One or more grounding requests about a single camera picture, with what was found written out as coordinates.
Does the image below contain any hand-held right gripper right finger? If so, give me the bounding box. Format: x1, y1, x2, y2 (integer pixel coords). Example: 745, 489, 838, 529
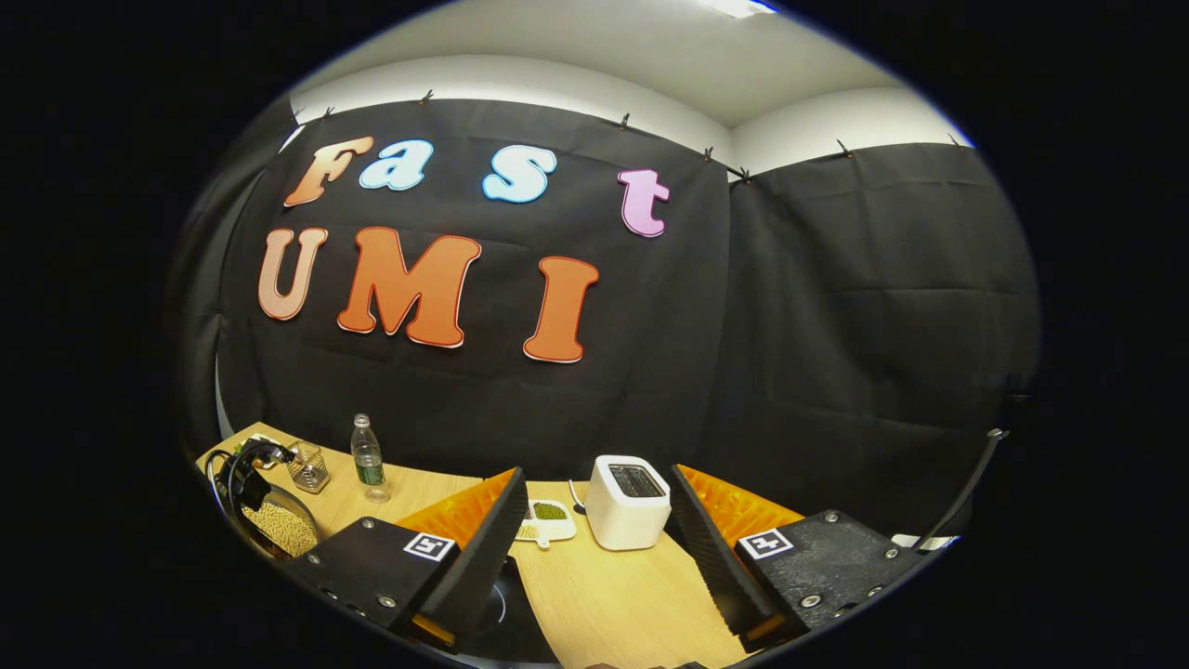
671, 463, 958, 651

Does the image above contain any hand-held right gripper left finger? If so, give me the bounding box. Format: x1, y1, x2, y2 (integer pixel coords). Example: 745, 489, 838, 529
279, 466, 529, 651

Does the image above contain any stainless steel pot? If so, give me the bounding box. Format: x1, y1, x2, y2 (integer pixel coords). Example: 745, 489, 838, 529
204, 446, 321, 561

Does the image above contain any metal mesh cup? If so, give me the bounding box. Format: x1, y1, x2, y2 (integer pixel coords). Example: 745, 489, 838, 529
286, 441, 331, 493

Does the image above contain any white divided dish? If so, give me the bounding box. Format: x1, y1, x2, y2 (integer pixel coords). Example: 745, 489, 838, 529
514, 499, 578, 549

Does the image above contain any large pile of yellow soybeans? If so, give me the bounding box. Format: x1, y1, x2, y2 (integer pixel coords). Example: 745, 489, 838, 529
243, 502, 319, 557

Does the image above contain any white toaster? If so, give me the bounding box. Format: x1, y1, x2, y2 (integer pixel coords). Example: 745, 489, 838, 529
585, 454, 673, 552

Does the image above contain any clear plastic water bottle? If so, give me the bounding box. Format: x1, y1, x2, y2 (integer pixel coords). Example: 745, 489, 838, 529
350, 413, 393, 504

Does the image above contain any black backdrop cloth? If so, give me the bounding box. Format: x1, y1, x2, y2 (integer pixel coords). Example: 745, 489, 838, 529
163, 93, 1041, 549

